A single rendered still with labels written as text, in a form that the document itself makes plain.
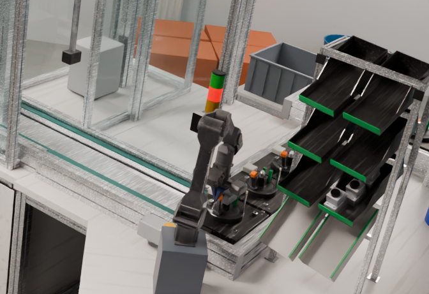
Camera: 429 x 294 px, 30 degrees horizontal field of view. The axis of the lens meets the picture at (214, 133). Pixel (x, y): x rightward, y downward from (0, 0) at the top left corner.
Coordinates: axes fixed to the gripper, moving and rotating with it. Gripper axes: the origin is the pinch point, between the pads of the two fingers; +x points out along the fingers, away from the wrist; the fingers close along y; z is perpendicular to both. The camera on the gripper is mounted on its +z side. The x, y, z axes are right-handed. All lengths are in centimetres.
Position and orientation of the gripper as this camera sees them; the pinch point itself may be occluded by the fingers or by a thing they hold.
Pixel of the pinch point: (217, 192)
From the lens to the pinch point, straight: 271.5
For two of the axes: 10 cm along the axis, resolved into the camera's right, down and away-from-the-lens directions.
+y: 8.3, 3.7, -4.2
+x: -1.8, 8.9, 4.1
